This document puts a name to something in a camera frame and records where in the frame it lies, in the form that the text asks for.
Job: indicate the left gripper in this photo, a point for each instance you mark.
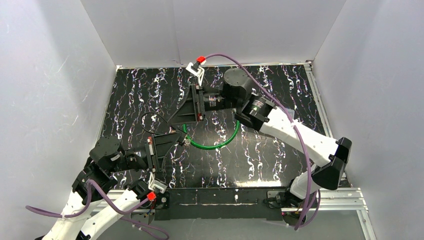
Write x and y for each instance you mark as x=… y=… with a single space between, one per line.
x=151 y=152

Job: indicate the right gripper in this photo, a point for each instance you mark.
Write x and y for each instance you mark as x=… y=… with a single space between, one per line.
x=198 y=102

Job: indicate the green cable lock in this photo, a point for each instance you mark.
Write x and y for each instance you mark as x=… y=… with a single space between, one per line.
x=212 y=147

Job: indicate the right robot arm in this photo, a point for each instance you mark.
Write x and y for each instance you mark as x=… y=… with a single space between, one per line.
x=329 y=155

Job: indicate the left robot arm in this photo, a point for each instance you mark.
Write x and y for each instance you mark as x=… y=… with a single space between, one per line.
x=89 y=212

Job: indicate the clear plastic parts box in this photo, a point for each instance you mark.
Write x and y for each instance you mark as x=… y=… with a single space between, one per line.
x=290 y=113

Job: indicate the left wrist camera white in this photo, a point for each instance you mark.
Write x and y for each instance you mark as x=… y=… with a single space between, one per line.
x=155 y=186

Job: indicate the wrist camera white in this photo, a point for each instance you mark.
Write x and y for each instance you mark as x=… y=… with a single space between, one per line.
x=197 y=70
x=155 y=186

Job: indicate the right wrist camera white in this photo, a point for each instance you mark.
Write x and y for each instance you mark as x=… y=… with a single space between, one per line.
x=197 y=70

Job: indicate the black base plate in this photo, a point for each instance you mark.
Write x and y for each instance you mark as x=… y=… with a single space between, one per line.
x=225 y=203

